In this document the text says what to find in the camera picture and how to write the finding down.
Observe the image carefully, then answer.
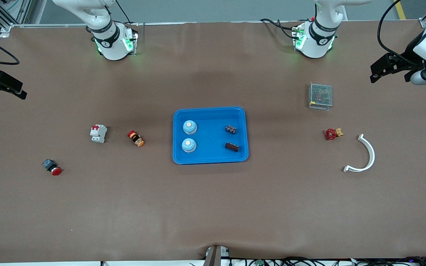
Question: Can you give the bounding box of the metal mesh power supply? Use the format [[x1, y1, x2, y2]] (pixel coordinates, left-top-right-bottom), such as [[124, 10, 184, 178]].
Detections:
[[308, 82, 333, 110]]

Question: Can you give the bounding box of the red push button grey body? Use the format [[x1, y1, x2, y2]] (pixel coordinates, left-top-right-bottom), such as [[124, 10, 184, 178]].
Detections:
[[42, 159, 63, 176]]

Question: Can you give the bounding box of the red handwheel brass valve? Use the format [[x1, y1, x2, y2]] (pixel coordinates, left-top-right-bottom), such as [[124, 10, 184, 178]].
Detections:
[[324, 127, 344, 141]]

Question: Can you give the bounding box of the blue plastic tray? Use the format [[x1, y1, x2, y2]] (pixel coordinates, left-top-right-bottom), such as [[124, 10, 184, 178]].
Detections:
[[172, 106, 249, 164]]

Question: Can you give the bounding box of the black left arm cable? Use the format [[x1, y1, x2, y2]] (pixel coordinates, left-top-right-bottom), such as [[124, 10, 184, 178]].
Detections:
[[377, 0, 423, 68]]

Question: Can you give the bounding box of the white curved plastic bracket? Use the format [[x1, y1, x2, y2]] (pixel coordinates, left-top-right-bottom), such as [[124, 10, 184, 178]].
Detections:
[[342, 134, 376, 173]]

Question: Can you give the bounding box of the white circuit breaker red switch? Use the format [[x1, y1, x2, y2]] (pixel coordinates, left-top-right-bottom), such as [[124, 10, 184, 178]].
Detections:
[[89, 124, 108, 144]]

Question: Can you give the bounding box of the black left base cable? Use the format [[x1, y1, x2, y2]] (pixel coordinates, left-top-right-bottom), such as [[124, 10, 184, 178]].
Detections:
[[260, 18, 301, 40]]

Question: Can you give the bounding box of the black base cable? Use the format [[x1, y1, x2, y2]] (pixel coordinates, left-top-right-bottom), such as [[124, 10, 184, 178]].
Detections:
[[114, 0, 133, 24], [260, 18, 301, 40]]

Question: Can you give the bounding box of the yellow red emergency stop switch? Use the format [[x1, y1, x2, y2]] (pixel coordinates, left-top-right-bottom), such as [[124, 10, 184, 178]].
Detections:
[[127, 130, 145, 147]]

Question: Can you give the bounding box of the black right base cable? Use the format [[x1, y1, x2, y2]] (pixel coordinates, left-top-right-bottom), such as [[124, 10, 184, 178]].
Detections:
[[114, 0, 133, 24]]

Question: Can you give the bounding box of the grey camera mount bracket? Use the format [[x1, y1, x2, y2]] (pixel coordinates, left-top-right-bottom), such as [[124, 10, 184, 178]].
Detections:
[[204, 245, 231, 266]]

